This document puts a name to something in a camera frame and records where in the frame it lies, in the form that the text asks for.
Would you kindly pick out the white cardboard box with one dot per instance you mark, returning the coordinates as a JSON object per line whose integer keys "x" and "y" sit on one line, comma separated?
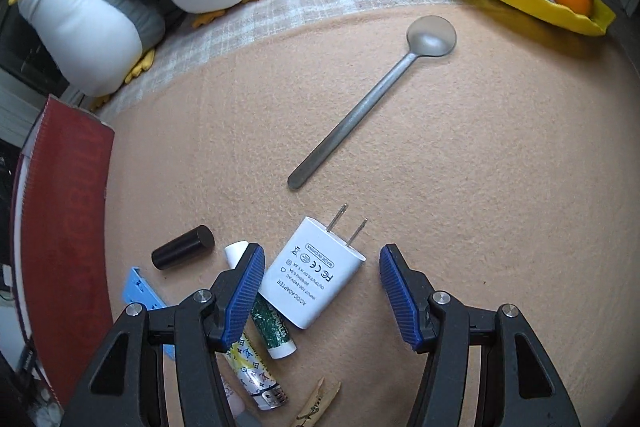
{"x": 65, "y": 207}

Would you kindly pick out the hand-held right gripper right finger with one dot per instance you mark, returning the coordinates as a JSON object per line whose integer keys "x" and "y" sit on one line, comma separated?
{"x": 397, "y": 292}

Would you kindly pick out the green white lip balm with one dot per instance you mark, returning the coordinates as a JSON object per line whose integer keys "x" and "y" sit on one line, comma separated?
{"x": 272, "y": 327}

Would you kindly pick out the orange felt mat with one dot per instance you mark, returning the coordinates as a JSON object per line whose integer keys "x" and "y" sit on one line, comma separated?
{"x": 450, "y": 207}

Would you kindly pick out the white checked cloth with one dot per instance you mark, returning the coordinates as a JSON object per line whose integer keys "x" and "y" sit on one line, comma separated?
{"x": 310, "y": 7}

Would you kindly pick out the pink tube with grey cap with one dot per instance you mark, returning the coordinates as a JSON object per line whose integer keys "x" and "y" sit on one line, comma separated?
{"x": 231, "y": 399}

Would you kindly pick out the white patterned lighter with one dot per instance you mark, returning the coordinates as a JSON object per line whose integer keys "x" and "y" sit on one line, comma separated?
{"x": 252, "y": 372}

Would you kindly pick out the light blue plastic case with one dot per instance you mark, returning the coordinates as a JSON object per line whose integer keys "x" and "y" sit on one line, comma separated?
{"x": 140, "y": 289}

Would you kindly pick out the grey plastic spoon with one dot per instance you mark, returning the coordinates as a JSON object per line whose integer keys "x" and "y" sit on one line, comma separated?
{"x": 370, "y": 102}

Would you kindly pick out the wooden clothespin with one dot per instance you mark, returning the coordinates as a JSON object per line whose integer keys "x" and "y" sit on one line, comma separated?
{"x": 315, "y": 402}

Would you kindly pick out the black cylinder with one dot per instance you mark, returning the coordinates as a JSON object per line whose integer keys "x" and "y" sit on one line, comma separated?
{"x": 182, "y": 248}

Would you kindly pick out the white power adapter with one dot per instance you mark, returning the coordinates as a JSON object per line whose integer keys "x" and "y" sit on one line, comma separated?
{"x": 310, "y": 277}

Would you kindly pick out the small penguin plush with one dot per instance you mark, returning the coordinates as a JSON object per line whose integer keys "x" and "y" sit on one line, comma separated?
{"x": 75, "y": 22}

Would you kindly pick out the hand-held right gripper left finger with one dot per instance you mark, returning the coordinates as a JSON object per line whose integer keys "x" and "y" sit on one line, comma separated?
{"x": 245, "y": 287}

